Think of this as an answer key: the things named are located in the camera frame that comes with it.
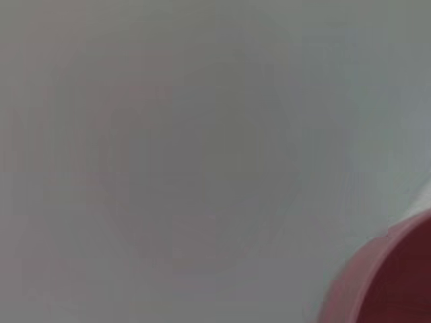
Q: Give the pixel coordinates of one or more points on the pink plastic bowl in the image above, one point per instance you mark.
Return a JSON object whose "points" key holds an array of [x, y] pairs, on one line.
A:
{"points": [[394, 276]]}

